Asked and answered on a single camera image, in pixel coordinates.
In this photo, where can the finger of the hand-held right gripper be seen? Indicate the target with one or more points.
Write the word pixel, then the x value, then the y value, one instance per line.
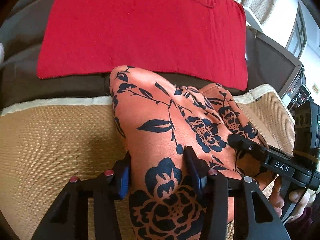
pixel 246 145

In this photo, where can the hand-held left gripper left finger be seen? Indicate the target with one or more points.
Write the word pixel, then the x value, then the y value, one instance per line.
pixel 123 182

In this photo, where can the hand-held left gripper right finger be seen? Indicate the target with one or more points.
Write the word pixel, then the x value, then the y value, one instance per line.
pixel 194 166

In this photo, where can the pink floral garment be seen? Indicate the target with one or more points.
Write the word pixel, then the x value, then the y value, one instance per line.
pixel 170 130

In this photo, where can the person's right forearm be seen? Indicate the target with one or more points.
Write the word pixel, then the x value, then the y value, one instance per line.
pixel 305 226

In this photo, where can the person's right hand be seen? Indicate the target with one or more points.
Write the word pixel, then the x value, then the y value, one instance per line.
pixel 298 195

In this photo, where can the grey flat screen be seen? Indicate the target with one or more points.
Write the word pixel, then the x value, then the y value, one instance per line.
pixel 277 62

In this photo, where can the woven rattan mat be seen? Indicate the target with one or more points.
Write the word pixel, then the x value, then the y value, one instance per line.
pixel 50 142

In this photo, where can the dark brown leather sofa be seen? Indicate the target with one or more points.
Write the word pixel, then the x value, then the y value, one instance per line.
pixel 22 80

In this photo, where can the beige mesh cloth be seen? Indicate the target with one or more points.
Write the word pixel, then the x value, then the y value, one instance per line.
pixel 260 0

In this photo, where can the red cloth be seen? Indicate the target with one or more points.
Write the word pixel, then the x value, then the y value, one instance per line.
pixel 140 30

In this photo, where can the window frame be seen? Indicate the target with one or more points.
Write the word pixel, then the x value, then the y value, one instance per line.
pixel 297 30

